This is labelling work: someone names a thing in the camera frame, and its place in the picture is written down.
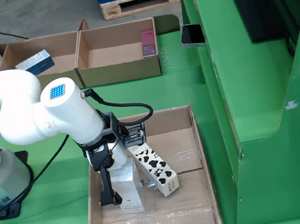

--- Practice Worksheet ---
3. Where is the cardboard box with divider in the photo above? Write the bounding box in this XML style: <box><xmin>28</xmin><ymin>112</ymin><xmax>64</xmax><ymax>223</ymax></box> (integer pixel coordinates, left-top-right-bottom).
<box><xmin>0</xmin><ymin>10</ymin><xmax>163</xmax><ymax>100</ymax></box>

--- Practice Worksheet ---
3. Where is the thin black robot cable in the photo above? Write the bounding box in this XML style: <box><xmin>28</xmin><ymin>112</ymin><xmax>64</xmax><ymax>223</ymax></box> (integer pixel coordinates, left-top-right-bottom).
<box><xmin>0</xmin><ymin>133</ymin><xmax>80</xmax><ymax>219</ymax></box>

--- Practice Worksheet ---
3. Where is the white dAlba carton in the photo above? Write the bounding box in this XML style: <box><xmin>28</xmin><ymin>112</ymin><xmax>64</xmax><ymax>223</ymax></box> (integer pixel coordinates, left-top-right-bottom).
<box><xmin>108</xmin><ymin>157</ymin><xmax>146</xmax><ymax>216</ymax></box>

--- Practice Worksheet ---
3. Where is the black floor cable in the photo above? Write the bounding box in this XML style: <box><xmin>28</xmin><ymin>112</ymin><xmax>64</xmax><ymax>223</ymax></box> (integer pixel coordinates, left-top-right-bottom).
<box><xmin>0</xmin><ymin>21</ymin><xmax>30</xmax><ymax>44</ymax></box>

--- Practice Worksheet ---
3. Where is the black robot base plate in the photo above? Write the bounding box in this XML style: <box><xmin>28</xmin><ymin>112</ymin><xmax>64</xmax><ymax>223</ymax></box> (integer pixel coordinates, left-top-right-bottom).
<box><xmin>0</xmin><ymin>150</ymin><xmax>39</xmax><ymax>221</ymax></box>

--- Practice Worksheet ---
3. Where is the thick black plug cable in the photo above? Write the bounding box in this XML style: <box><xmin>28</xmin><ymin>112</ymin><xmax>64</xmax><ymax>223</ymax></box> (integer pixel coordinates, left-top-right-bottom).
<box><xmin>80</xmin><ymin>81</ymin><xmax>156</xmax><ymax>133</ymax></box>

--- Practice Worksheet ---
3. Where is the teal and navy carton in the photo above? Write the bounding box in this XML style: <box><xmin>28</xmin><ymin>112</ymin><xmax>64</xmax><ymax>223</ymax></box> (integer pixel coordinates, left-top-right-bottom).
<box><xmin>13</xmin><ymin>48</ymin><xmax>57</xmax><ymax>79</ymax></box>

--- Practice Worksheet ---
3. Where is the maroon pink carton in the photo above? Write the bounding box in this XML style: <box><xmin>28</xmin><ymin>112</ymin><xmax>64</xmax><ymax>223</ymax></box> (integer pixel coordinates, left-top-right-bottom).
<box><xmin>139</xmin><ymin>28</ymin><xmax>159</xmax><ymax>58</ymax></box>

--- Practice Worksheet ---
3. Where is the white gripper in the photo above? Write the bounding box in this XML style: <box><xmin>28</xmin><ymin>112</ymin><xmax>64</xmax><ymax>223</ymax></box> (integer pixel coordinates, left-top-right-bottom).
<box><xmin>87</xmin><ymin>140</ymin><xmax>137</xmax><ymax>209</ymax></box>

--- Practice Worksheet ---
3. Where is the open cardboard tray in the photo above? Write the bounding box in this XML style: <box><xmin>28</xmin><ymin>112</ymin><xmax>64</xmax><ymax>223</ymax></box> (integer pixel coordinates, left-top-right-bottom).
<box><xmin>70</xmin><ymin>101</ymin><xmax>224</xmax><ymax>224</ymax></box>

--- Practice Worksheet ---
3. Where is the green metal machine frame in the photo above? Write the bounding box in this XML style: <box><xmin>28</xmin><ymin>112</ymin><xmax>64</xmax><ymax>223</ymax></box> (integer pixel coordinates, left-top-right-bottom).
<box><xmin>179</xmin><ymin>0</ymin><xmax>300</xmax><ymax>224</ymax></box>

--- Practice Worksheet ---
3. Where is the cow print carton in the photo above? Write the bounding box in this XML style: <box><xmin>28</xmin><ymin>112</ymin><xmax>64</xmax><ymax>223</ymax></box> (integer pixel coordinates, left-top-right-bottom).
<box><xmin>126</xmin><ymin>138</ymin><xmax>182</xmax><ymax>202</ymax></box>

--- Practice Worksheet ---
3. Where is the black smartphone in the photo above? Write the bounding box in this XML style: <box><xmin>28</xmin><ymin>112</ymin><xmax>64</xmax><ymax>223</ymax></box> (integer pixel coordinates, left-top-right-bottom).
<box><xmin>178</xmin><ymin>21</ymin><xmax>207</xmax><ymax>50</ymax></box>

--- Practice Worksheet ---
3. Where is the wooden pallet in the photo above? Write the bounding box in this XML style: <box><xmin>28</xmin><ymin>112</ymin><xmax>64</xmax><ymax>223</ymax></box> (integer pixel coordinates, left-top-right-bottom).
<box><xmin>99</xmin><ymin>0</ymin><xmax>183</xmax><ymax>21</ymax></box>

